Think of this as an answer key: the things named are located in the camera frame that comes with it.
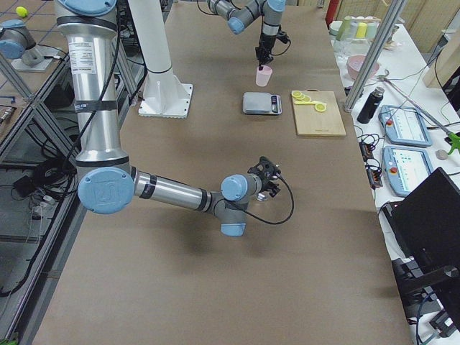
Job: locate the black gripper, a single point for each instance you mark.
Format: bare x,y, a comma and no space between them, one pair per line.
266,42
266,185

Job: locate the pink plastic cup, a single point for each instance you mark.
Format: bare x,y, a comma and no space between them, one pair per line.
263,75

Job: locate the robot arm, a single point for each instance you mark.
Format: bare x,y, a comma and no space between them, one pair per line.
107,180
238,19

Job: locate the silver kitchen scale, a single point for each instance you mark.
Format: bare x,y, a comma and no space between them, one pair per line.
259,103

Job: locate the green cup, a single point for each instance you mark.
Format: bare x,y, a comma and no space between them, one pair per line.
345,30

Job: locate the yellow cup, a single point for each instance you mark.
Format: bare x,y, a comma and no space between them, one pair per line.
361,30

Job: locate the lemon slice end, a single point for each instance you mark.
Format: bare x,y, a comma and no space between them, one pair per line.
296,94

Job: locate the bamboo cutting board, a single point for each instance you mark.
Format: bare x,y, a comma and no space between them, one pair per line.
311,123

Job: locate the yellow plastic knife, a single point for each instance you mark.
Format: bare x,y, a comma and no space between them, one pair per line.
305,102

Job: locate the lemon slice single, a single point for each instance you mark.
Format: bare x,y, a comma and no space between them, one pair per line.
320,107

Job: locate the pink bowl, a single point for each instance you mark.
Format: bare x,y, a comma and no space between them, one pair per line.
354,64

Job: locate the green grabber stick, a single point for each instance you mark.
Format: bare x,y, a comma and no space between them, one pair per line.
452,136

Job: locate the black water bottle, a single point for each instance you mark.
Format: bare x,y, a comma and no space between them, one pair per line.
370,106

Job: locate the lower teach pendant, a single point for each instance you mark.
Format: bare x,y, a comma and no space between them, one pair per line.
406,168

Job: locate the teach pendant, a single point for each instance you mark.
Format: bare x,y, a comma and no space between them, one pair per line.
406,168
404,126

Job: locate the upper teach pendant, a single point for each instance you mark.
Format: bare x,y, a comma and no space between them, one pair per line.
404,126

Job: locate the black monitor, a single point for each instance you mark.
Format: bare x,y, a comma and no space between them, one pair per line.
428,220

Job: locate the aluminium frame post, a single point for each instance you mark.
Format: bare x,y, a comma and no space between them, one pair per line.
383,32

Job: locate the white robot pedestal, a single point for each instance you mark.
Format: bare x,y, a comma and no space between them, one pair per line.
163,93

